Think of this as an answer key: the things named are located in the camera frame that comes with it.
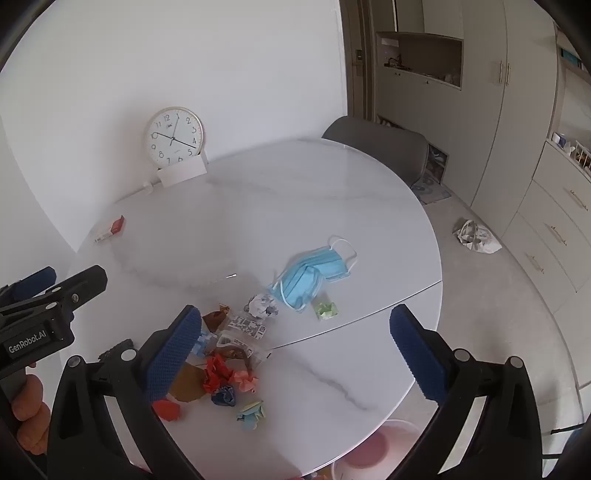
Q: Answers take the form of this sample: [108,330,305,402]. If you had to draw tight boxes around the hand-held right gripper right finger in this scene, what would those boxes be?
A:
[389,304,543,480]

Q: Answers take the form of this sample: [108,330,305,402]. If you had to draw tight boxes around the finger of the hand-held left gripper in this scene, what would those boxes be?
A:
[0,265,108,320]
[0,267,57,306]

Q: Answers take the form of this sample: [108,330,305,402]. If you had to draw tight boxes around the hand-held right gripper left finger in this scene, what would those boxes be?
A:
[46,305,204,480]

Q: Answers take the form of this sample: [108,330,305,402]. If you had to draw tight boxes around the large brown paper sheet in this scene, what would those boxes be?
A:
[168,362,208,403]

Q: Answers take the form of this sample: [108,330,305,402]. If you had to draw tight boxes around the pale blue paper scrap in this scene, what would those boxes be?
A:
[191,335,218,357]

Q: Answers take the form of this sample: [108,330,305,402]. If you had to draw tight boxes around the red paper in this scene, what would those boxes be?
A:
[203,355,236,393]
[151,399,183,421]

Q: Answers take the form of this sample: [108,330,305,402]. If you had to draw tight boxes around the small brown paper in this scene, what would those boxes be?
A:
[202,303,232,333]

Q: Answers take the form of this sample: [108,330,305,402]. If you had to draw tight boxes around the dark blue paper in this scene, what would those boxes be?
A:
[211,385,238,408]

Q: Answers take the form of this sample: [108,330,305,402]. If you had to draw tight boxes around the pink paper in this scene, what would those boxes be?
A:
[231,369,259,394]

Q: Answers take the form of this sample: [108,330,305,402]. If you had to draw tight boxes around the clear printed plastic wrapper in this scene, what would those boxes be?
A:
[228,315,269,340]

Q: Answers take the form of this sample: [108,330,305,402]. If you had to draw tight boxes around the light blue paper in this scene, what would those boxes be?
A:
[236,401,267,431]

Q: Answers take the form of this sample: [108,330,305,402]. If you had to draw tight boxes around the printed white paper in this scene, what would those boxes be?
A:
[243,293,279,319]

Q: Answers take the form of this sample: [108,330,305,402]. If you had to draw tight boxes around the white plastic bin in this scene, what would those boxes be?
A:
[330,419,432,480]

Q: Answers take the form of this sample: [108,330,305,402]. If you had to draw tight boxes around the blue face mask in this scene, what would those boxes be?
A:
[288,235,358,283]
[269,263,324,313]

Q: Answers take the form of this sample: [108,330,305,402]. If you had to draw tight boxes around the person's left hand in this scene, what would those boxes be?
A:
[11,371,51,455]

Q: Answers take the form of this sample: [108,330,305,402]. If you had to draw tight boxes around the red white small box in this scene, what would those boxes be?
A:
[95,215,127,244]

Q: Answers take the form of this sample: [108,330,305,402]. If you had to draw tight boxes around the white bag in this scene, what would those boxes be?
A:
[452,219,503,254]

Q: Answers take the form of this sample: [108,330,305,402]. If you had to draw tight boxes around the white card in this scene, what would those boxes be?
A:
[157,154,208,188]

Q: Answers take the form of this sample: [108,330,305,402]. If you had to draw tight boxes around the grey printed floor mat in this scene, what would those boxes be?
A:
[410,174,451,206]

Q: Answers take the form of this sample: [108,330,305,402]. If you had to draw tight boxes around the beige drawer cabinet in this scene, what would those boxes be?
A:
[501,138,591,384]

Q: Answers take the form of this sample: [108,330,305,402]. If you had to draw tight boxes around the open shoe shelf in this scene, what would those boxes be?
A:
[427,144,450,183]

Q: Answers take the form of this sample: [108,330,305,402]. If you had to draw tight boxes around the grey chair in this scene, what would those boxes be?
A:
[322,116,429,185]

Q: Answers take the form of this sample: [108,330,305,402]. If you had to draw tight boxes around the tall beige cabinet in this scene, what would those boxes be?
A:
[369,0,561,208]

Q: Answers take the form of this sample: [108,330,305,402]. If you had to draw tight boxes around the brown door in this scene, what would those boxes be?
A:
[342,0,377,121]

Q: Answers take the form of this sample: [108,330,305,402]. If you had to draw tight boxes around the round white wall clock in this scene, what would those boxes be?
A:
[147,107,204,168]

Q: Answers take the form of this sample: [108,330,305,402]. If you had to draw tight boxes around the white wire basket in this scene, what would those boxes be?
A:
[570,138,591,174]

